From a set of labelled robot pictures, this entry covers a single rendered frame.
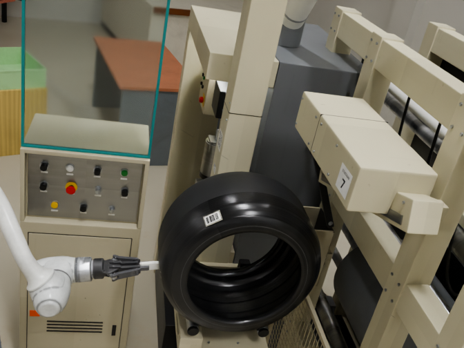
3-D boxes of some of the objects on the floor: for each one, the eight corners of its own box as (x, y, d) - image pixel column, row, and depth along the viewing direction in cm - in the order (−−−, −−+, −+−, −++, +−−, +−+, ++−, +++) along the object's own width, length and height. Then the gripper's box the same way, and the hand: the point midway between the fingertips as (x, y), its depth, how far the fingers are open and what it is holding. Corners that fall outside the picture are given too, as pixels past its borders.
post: (169, 387, 291) (268, -141, 177) (193, 387, 294) (307, -133, 180) (170, 407, 280) (277, -142, 166) (195, 407, 283) (318, -133, 169)
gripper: (90, 272, 189) (159, 268, 192) (93, 249, 200) (158, 246, 204) (92, 288, 192) (159, 284, 196) (94, 265, 204) (158, 262, 207)
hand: (149, 265), depth 199 cm, fingers closed
